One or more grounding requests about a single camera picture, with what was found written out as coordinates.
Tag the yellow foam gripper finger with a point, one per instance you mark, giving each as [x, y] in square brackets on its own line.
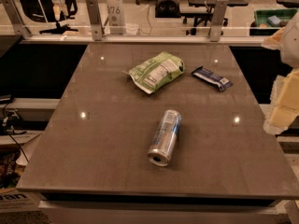
[284, 103]
[273, 41]

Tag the silver blue redbull can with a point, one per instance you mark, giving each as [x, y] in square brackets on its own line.
[165, 138]

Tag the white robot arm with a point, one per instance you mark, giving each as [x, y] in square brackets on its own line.
[289, 48]

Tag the green plastic bin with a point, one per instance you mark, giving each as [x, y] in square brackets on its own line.
[268, 21]

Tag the blue snack bar wrapper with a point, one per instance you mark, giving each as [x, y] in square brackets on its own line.
[211, 78]

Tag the black desk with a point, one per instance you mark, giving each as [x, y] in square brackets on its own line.
[206, 17]

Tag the green chip bag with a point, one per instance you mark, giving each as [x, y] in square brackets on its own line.
[156, 72]

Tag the white numbered pillar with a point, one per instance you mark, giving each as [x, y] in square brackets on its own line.
[115, 12]

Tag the colourful snack bag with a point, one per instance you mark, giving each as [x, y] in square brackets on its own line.
[8, 169]

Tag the cardboard box with print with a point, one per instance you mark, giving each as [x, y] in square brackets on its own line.
[12, 200]

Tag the right metal bracket post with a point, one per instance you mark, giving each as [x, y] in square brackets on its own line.
[217, 20]

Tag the metal bracket post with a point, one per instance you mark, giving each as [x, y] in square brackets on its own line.
[16, 19]
[95, 19]
[217, 20]

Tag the black camera device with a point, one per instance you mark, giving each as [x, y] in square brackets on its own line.
[167, 9]

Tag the middle metal bracket post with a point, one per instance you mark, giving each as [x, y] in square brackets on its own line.
[95, 19]

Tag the left metal bracket post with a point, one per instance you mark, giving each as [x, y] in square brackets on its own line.
[16, 19]

